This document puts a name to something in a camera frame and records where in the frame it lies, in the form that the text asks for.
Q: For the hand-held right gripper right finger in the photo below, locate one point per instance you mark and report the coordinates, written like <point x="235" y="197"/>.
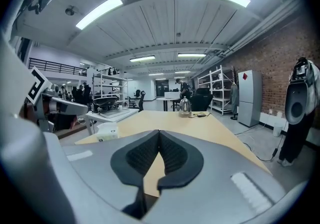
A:
<point x="215" y="188"/>

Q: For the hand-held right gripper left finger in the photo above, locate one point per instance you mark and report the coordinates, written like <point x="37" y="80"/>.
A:
<point x="95" y="180"/>

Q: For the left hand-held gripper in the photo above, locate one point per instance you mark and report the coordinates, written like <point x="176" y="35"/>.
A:
<point x="37" y="88"/>

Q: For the black balcony railing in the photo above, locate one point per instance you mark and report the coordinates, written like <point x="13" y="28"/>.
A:
<point x="57" y="67"/>

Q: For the small white box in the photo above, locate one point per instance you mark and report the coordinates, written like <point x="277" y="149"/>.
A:
<point x="107" y="131"/>

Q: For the white metal shelf rack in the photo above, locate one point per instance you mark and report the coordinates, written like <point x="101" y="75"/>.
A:
<point x="110" y="85"/>

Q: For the white side desk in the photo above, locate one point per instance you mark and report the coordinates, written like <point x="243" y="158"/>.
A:
<point x="117" y="114"/>

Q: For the black office chair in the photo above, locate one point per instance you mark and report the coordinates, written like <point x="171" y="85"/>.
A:
<point x="141" y="100"/>
<point x="201" y="101"/>

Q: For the white waste bin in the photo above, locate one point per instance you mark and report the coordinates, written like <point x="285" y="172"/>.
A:
<point x="277" y="130"/>

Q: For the silver metal kettle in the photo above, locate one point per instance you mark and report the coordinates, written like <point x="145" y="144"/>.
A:
<point x="185" y="108"/>

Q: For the coat stand with grey coat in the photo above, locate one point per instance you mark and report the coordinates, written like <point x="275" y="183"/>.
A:
<point x="234" y="98"/>

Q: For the grey refrigerator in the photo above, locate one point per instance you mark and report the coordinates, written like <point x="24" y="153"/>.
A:
<point x="248" y="98"/>

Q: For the round ceiling dome fixture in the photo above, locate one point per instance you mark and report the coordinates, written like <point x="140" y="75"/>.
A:
<point x="70" y="10"/>

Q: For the round white table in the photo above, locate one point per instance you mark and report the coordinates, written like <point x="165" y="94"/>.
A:
<point x="168" y="100"/>

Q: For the large white shelving unit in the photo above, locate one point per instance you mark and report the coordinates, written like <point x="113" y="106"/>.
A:
<point x="216" y="88"/>

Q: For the grey ceiling pipes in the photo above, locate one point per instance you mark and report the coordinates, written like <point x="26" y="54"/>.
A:
<point x="260" y="28"/>

